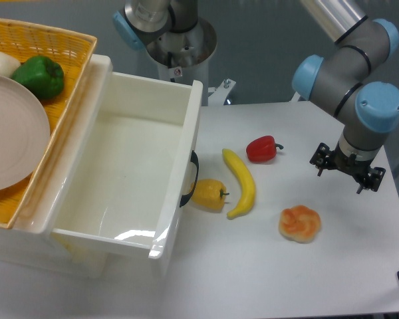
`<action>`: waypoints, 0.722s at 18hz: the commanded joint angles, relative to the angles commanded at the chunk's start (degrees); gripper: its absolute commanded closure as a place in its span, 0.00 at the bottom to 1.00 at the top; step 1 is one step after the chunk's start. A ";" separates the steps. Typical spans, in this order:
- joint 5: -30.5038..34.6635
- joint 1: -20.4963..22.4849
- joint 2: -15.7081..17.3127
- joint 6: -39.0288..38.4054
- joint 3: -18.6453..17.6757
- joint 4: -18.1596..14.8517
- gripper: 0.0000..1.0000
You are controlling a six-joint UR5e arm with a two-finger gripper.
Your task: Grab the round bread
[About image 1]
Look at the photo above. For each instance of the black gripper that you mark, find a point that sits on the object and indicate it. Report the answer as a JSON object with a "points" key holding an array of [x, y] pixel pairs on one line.
{"points": [[367, 177]]}

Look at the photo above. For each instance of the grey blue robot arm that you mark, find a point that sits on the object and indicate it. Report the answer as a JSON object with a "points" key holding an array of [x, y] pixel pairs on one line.
{"points": [[369, 111]]}

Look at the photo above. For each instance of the round orange bread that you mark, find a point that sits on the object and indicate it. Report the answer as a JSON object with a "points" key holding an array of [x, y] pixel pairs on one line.
{"points": [[299, 223]]}

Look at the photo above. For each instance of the pink round plate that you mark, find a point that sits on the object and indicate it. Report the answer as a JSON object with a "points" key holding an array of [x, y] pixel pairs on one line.
{"points": [[24, 132]]}

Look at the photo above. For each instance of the red bell pepper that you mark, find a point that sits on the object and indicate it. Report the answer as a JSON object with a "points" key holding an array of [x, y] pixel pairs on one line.
{"points": [[262, 149]]}

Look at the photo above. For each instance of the yellow banana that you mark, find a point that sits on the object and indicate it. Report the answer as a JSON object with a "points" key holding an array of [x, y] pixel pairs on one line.
{"points": [[246, 182]]}

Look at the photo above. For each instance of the yellow bell pepper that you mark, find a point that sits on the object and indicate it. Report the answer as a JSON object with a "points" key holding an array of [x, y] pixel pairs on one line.
{"points": [[210, 193]]}

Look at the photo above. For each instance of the white open drawer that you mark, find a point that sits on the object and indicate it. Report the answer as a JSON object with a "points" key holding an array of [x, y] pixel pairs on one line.
{"points": [[125, 194]]}

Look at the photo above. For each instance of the yellow woven basket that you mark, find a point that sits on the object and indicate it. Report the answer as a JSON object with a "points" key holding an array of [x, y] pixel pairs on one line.
{"points": [[72, 50]]}

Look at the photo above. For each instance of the green bell pepper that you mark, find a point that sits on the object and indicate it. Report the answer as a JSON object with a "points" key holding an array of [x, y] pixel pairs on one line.
{"points": [[41, 76]]}

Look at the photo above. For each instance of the white drawer cabinet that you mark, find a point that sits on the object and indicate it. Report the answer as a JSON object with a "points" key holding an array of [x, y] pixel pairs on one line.
{"points": [[31, 241]]}

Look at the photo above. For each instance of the black drawer handle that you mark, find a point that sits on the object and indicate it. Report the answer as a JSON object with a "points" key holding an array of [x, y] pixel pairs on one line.
{"points": [[192, 179]]}

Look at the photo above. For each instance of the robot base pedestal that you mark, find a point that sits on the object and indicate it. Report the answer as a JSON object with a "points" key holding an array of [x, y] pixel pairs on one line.
{"points": [[184, 57]]}

